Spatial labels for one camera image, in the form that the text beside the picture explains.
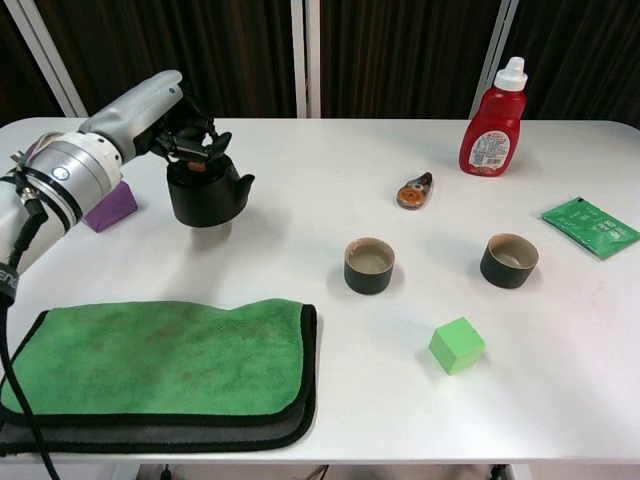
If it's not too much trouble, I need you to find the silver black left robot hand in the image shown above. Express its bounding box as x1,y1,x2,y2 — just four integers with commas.
78,69,234,165

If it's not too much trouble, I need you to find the black teapot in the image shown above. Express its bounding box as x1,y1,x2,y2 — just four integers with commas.
166,152,256,229

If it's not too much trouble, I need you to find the dark cup beige inside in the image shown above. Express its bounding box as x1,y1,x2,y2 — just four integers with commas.
342,236,397,296
479,232,540,290

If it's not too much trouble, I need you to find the purple tissue pack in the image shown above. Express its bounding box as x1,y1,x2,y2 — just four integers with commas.
82,180,139,234

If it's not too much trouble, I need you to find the black pleated curtain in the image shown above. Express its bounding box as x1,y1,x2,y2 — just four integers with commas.
0,0,640,121

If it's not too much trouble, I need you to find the green folded towel black trim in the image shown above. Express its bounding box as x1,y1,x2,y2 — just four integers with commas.
0,298,320,457

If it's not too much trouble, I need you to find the red sauce bottle white cap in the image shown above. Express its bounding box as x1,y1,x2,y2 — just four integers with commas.
458,56,530,177

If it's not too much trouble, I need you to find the green foam cube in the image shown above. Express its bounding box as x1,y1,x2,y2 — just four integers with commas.
428,316,487,375

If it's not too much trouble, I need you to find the green sachet packet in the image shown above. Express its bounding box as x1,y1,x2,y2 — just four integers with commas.
540,196,640,262

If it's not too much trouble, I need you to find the white frame post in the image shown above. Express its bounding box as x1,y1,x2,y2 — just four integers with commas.
8,0,90,119
471,0,520,121
291,0,322,120

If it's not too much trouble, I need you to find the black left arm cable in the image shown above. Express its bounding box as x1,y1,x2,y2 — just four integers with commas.
0,164,64,480

